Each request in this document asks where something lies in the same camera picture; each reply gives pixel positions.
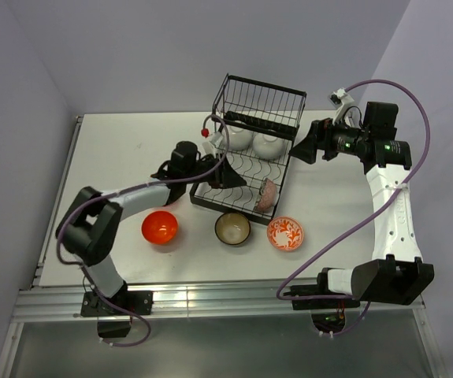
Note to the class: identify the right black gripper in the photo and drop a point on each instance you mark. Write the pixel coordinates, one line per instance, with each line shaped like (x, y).
(320, 136)

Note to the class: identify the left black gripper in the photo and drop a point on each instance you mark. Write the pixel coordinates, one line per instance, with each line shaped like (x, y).
(224, 176)

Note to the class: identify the black white patterned bowl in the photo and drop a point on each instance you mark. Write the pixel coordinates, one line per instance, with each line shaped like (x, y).
(267, 196)

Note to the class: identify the brown beige bowl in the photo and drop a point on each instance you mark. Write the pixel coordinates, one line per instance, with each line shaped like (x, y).
(232, 229)

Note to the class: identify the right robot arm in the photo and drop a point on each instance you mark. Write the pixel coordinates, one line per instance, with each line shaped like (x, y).
(396, 273)

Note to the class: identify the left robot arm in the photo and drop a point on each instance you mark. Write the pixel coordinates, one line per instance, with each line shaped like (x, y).
(87, 231)

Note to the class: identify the orange white patterned bowl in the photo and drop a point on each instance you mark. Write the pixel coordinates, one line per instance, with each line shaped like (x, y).
(285, 233)

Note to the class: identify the near orange bowl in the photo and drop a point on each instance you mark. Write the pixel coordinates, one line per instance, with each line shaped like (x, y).
(159, 227)

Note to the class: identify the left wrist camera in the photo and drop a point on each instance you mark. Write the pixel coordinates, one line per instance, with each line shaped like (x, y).
(212, 141)

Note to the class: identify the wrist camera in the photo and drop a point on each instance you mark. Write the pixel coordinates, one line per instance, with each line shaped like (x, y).
(342, 101)
(212, 141)

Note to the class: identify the black wire dish rack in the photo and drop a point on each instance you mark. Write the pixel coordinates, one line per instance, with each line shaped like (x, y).
(261, 108)

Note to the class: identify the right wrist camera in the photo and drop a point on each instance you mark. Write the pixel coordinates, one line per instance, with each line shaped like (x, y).
(342, 101)

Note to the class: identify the aluminium mounting rail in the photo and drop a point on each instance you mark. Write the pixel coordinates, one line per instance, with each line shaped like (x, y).
(230, 299)

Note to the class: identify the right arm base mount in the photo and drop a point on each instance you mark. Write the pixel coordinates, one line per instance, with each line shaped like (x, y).
(305, 299)

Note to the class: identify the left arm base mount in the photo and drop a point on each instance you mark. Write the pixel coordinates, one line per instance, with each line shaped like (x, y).
(116, 322)

